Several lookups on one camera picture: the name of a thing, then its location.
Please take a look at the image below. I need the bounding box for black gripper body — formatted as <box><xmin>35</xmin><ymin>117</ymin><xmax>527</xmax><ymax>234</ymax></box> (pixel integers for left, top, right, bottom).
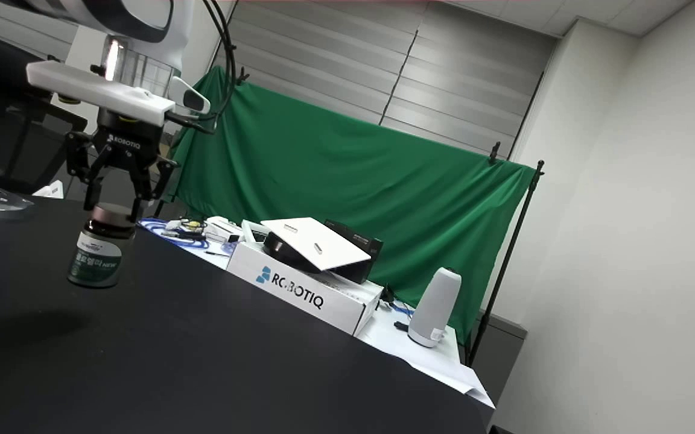
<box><xmin>69</xmin><ymin>124</ymin><xmax>175</xmax><ymax>170</ymax></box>

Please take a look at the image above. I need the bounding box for small bottle with dark cap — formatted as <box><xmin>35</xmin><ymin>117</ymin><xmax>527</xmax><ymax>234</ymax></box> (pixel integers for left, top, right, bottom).
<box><xmin>69</xmin><ymin>200</ymin><xmax>138</xmax><ymax>292</ymax></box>

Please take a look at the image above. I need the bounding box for small white paper piece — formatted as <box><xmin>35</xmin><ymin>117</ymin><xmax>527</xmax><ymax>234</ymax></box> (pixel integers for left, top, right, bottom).
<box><xmin>33</xmin><ymin>177</ymin><xmax>69</xmax><ymax>203</ymax></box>

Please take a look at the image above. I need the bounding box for blue and yellow small item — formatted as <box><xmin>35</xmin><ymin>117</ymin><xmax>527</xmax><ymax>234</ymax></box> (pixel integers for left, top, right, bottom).
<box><xmin>165</xmin><ymin>217</ymin><xmax>208</xmax><ymax>240</ymax></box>

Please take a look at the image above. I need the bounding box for small white gadget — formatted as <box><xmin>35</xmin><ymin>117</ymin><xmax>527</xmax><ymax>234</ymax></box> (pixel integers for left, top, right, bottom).
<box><xmin>200</xmin><ymin>212</ymin><xmax>243</xmax><ymax>253</ymax></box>

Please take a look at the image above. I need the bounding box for white flat lid panel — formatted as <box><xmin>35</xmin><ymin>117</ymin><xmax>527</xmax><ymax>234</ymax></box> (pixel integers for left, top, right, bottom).
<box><xmin>258</xmin><ymin>213</ymin><xmax>375</xmax><ymax>275</ymax></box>

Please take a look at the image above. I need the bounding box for white Robotiq cardboard box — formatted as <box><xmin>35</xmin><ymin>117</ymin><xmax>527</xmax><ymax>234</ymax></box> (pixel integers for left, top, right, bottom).
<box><xmin>226</xmin><ymin>236</ymin><xmax>387</xmax><ymax>338</ymax></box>

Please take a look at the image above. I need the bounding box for green backdrop cloth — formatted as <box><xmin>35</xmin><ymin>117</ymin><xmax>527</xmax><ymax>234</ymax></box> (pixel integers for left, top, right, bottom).
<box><xmin>170</xmin><ymin>65</ymin><xmax>538</xmax><ymax>345</ymax></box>

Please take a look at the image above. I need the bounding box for thin blind wand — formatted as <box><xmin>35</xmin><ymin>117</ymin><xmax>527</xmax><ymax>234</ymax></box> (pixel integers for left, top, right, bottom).
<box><xmin>376</xmin><ymin>29</ymin><xmax>422</xmax><ymax>128</ymax></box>

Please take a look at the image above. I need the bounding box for white cup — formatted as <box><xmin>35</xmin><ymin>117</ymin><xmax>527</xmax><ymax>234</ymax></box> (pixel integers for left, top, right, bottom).
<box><xmin>407</xmin><ymin>264</ymin><xmax>463</xmax><ymax>350</ymax></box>

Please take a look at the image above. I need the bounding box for black backdrop stand pole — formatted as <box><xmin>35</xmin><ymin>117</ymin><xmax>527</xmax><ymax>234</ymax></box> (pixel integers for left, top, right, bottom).
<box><xmin>467</xmin><ymin>156</ymin><xmax>549</xmax><ymax>369</ymax></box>

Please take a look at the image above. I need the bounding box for grey low cabinet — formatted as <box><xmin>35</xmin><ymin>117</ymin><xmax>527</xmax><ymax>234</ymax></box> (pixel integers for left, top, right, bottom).
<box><xmin>471</xmin><ymin>313</ymin><xmax>528</xmax><ymax>405</ymax></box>

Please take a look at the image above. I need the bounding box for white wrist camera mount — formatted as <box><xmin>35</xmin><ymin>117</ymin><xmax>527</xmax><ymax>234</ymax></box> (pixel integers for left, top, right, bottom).
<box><xmin>25</xmin><ymin>58</ymin><xmax>215</xmax><ymax>133</ymax></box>

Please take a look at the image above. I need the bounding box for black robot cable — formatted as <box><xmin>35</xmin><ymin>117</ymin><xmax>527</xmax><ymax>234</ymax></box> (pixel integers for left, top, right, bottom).
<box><xmin>200</xmin><ymin>0</ymin><xmax>247</xmax><ymax>129</ymax></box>

